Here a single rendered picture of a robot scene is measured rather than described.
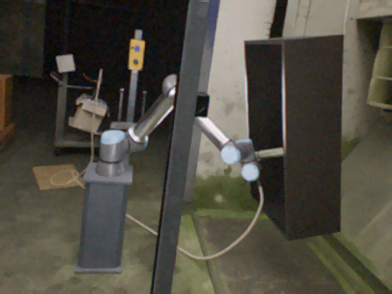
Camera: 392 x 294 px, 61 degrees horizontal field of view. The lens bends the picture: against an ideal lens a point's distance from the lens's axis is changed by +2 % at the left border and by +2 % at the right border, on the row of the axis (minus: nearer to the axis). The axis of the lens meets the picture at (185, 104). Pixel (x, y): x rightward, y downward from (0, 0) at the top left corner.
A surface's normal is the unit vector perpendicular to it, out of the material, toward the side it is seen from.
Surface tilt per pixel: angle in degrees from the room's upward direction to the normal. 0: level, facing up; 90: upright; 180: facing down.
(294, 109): 90
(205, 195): 90
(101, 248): 91
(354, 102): 90
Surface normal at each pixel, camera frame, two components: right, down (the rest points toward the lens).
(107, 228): 0.14, 0.18
